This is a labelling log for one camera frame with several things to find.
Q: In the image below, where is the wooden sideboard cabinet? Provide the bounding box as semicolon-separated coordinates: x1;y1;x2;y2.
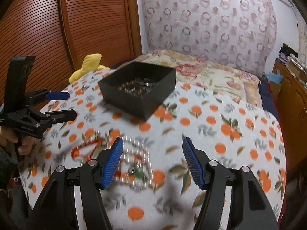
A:
273;60;306;171

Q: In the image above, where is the white pearl necklace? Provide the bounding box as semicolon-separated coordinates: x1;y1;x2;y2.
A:
117;136;154;192

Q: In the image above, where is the silver bangle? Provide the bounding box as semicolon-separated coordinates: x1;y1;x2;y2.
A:
134;77;159;87

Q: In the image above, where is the navy bed sheet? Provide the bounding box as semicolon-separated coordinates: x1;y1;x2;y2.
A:
258;77;279;122

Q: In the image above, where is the pile of clothes and papers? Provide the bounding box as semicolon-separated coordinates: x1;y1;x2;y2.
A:
277;43;306;83

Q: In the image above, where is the black jewelry box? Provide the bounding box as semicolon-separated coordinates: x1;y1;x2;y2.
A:
98;61;176;120

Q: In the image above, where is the floral quilt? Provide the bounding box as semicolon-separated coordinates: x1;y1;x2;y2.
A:
121;50;262;108

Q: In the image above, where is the brown wooden bead bracelet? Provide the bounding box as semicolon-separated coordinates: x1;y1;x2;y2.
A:
117;80;150;98

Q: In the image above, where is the wooden slatted wardrobe door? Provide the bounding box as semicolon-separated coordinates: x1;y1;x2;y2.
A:
1;0;142;90

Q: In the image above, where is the yellow plush toy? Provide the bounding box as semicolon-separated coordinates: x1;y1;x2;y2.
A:
68;53;109;84

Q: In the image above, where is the person's left hand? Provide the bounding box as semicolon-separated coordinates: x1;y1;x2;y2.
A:
1;126;35;156

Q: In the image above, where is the red cord bracelet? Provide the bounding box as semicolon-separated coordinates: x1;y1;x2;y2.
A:
70;137;104;162

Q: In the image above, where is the blue plastic bag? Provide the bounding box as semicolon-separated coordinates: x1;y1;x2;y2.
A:
264;70;283;84

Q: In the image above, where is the circle-pattern sheer curtain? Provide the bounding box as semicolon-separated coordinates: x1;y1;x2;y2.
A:
142;0;277;75

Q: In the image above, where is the orange-print white blanket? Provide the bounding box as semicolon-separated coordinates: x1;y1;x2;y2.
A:
20;70;286;229

